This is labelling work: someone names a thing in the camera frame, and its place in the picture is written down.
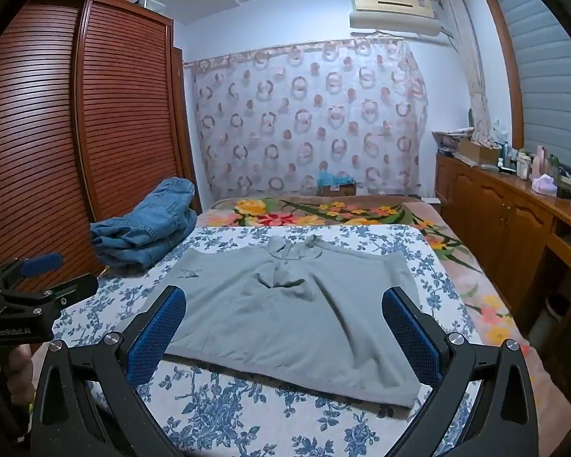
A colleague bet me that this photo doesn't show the white air conditioner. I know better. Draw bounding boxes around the white air conditioner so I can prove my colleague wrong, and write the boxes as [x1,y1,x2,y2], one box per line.
[349,0,451,39]

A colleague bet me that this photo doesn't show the grey window blind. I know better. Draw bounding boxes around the grey window blind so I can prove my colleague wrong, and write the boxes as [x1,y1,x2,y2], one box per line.
[497,0,571,172]

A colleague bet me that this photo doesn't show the ring patterned curtain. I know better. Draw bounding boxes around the ring patterned curtain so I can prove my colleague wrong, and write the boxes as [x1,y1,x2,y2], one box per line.
[183,37,431,198]

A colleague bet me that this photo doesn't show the folded blue jeans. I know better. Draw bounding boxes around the folded blue jeans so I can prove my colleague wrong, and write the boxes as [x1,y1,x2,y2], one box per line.
[90,177,198,270]

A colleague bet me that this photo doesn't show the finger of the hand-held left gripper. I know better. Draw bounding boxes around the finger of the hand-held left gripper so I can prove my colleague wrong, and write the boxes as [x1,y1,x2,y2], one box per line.
[0,273,99,317]
[0,253,64,292]

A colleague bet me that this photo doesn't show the row of toiletry bottles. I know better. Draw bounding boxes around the row of toiletry bottles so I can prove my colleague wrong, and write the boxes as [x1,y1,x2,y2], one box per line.
[492,140,563,184]

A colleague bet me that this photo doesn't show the white window curtain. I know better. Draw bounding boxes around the white window curtain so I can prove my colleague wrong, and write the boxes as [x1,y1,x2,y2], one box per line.
[440,0,494,146]

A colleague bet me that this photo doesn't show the open cardboard box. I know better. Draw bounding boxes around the open cardboard box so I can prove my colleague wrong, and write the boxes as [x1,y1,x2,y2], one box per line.
[457,138,502,167]

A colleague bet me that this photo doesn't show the small cardboard box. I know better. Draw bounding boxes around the small cardboard box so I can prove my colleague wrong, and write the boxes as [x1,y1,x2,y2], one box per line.
[321,182,357,197]

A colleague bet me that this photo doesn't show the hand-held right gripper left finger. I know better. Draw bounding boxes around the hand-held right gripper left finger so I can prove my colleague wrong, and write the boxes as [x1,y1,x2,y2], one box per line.
[30,286,187,457]

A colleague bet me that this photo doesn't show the blue floral bed sheet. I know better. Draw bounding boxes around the blue floral bed sheet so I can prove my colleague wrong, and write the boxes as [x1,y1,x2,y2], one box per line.
[29,224,486,457]

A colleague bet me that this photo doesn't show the person's left hand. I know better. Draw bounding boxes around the person's left hand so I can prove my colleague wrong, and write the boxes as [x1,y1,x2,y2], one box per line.
[0,343,35,420]

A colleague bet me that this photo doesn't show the wooden louvred wardrobe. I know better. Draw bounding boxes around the wooden louvred wardrobe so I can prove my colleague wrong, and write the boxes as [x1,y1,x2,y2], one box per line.
[0,0,203,281]

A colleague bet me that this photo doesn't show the wooden sideboard cabinet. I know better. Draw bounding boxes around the wooden sideboard cabinet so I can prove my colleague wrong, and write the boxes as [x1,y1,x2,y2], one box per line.
[433,151,571,391]

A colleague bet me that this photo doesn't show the grey pants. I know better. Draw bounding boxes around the grey pants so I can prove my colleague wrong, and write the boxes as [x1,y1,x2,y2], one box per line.
[164,234,422,409]

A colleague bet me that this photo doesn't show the colourful flower blanket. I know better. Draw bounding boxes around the colourful flower blanket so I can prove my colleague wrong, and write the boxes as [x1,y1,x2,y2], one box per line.
[204,194,534,358]

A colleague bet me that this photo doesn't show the pink tissue pack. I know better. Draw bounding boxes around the pink tissue pack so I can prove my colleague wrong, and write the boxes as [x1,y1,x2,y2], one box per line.
[530,174,559,196]

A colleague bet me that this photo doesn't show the stack of newspapers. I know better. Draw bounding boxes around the stack of newspapers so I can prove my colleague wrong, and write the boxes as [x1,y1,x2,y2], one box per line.
[432,128,474,155]

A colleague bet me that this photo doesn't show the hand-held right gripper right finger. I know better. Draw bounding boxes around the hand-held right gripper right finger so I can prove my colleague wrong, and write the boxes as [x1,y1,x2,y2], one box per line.
[381,286,538,457]

